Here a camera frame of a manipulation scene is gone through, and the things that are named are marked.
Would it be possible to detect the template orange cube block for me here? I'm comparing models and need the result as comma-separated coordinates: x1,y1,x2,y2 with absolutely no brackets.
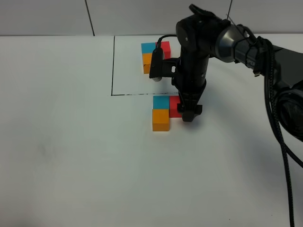
142,53,152,74

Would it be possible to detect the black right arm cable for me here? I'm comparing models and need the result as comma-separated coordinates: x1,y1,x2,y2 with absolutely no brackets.
254,36,303,227

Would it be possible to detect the template red cube block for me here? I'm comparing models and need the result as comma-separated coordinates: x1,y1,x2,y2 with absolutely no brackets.
153,41,171,60

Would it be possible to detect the template blue cube block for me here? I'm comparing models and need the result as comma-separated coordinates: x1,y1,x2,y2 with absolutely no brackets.
141,42,156,54

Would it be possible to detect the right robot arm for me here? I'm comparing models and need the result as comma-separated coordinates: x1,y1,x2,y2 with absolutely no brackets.
173,5,303,139

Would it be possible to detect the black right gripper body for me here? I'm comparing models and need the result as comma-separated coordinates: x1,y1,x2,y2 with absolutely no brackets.
173,54,209,111

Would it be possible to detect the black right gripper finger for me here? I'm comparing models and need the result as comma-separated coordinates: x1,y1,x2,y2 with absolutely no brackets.
177,102,203,122

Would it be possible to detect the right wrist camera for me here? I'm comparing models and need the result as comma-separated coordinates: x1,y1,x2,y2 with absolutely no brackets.
149,48,180,82

